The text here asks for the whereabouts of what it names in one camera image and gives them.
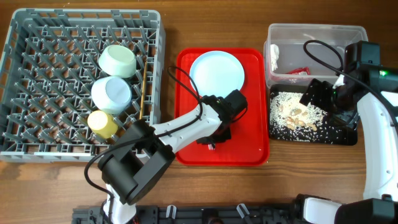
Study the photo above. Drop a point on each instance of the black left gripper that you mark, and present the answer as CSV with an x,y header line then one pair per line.
x,y
226,135

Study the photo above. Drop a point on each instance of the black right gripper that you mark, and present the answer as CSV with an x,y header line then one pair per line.
x,y
349,118

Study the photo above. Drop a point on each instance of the red sauce packet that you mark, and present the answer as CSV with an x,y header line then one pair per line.
x,y
300,71

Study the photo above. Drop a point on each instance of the light blue plate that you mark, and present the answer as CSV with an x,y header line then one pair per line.
x,y
217,73

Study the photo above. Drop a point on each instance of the white napkin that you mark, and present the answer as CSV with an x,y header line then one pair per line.
x,y
274,52

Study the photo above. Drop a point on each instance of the wooden chopstick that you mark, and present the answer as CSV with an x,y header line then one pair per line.
x,y
143,91

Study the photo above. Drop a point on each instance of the light blue bowl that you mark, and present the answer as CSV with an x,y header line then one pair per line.
x,y
111,94

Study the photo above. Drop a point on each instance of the yellow plastic cup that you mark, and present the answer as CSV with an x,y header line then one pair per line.
x,y
102,124

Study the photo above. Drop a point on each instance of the green bowl with rice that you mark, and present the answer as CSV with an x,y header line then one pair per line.
x,y
117,60

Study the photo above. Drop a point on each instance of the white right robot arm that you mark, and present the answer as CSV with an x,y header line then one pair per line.
x,y
373,91

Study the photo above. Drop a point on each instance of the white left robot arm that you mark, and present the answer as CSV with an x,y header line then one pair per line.
x,y
140,157

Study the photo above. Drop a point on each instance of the grey plastic dishwasher rack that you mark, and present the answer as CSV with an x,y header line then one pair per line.
x,y
48,66

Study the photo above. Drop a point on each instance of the red plastic tray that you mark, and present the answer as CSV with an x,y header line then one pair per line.
x,y
249,143

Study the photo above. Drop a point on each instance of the rice and peanut scraps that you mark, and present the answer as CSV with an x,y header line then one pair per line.
x,y
292,121

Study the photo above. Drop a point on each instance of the black tray bin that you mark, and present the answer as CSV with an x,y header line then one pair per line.
x,y
327,134

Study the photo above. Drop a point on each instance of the clear plastic bin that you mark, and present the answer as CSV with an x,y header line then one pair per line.
x,y
290,39

